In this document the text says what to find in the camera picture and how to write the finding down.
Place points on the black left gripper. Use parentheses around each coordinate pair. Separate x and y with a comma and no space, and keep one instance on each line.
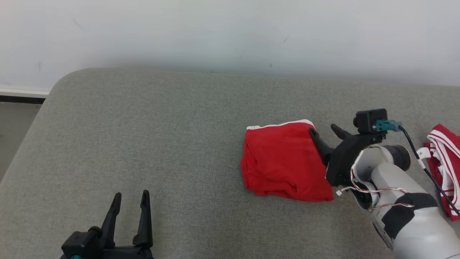
(93,248)

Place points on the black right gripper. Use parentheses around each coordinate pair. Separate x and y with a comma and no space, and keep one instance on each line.
(345,162)

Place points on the red shorts with white stripes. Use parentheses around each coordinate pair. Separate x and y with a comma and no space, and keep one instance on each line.
(284,162)

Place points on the red Bulls jersey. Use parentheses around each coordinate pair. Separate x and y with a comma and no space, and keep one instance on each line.
(445,165)

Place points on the black white baseboard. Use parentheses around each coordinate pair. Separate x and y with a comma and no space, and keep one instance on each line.
(21,96)

